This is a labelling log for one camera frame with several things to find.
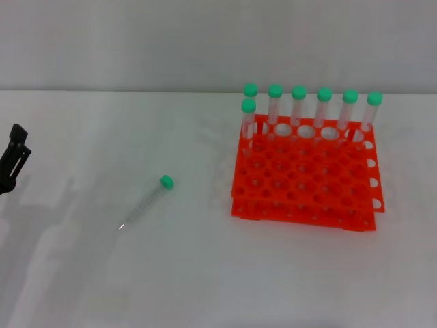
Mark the green-capped clear test tube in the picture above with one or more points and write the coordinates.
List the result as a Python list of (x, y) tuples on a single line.
[(324, 95), (250, 89), (374, 99), (350, 97), (298, 93), (249, 106), (147, 202), (274, 92)]

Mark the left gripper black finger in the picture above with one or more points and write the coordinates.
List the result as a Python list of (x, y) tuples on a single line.
[(15, 167), (18, 133)]

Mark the orange test tube rack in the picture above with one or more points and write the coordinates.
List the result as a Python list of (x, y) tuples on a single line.
[(307, 191)]

